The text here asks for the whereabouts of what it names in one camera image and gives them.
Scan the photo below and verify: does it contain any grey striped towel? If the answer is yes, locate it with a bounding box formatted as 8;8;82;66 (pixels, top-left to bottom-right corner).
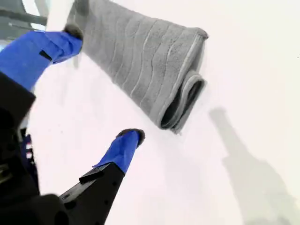
67;0;210;135

